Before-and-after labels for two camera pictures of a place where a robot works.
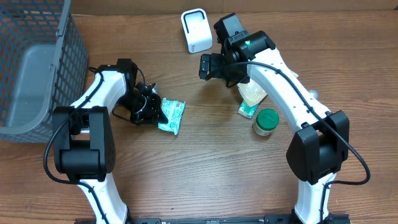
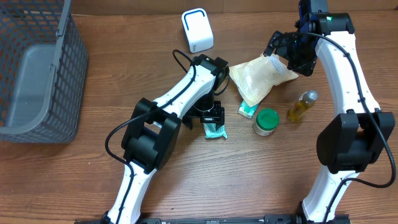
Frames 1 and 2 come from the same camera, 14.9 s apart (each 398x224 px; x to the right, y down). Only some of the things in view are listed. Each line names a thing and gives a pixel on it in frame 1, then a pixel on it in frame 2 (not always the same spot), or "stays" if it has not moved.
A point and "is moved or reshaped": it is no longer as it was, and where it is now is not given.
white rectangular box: [197, 30] stays
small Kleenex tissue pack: [246, 110] stays
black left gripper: [151, 115] -> [215, 114]
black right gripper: [217, 63] -> [306, 68]
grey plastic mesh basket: [44, 63] stays
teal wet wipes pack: [172, 110] is moved or reshaped
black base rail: [337, 218] stays
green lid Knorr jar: [267, 120] stays
